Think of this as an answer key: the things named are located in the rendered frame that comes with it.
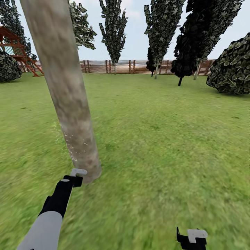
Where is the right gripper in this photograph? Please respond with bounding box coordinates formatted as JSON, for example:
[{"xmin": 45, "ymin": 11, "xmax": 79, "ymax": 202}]
[{"xmin": 177, "ymin": 229, "xmax": 206, "ymax": 250}]

